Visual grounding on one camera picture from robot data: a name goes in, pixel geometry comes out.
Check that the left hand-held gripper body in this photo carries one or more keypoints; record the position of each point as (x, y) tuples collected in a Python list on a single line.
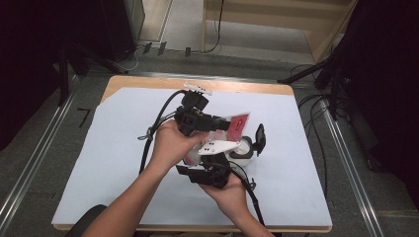
[(191, 118)]

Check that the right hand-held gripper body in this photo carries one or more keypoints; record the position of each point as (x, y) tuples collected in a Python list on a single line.
[(212, 171)]

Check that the red and white refill pouch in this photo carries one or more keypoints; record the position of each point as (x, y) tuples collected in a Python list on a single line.
[(237, 125)]

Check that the white container with black lid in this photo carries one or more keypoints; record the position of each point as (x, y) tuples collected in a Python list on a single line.
[(245, 161)]

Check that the person's left hand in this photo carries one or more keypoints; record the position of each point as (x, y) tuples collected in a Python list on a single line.
[(171, 146)]

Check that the person's right hand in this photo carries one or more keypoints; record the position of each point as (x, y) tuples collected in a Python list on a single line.
[(232, 197)]

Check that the wooden table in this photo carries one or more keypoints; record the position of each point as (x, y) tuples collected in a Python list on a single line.
[(148, 82)]

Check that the white table sheet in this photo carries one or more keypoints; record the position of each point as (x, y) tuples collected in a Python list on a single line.
[(115, 131)]

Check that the black equipment cabinet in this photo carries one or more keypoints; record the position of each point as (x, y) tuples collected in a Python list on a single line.
[(122, 23)]

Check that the black curtain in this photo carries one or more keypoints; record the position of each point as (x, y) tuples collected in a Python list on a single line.
[(23, 65), (388, 82)]

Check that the metal floor rail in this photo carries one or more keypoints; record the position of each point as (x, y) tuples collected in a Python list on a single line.
[(352, 171), (36, 154), (230, 78)]

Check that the wooden shelf frame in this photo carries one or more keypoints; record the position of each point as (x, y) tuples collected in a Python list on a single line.
[(326, 36)]

